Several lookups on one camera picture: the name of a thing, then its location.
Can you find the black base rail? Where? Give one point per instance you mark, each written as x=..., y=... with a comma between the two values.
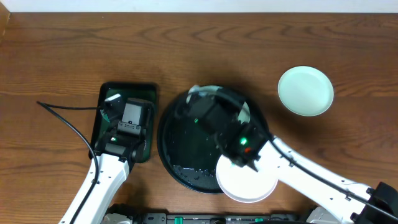
x=122, y=213

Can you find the round black tray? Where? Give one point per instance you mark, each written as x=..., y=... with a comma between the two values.
x=190, y=155

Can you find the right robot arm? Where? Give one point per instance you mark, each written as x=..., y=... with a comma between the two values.
x=346, y=200

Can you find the mint plate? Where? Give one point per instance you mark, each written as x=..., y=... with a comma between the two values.
x=226, y=94
x=305, y=91

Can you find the rectangular black tray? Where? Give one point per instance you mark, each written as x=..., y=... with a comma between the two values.
x=145, y=91

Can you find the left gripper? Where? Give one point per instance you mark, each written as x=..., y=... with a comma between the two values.
x=111, y=107

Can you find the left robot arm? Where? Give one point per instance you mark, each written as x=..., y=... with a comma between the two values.
x=105, y=176

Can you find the white plate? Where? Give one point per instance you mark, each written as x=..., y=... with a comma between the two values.
x=243, y=184

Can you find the green sponge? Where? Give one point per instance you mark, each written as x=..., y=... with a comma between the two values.
x=104, y=115

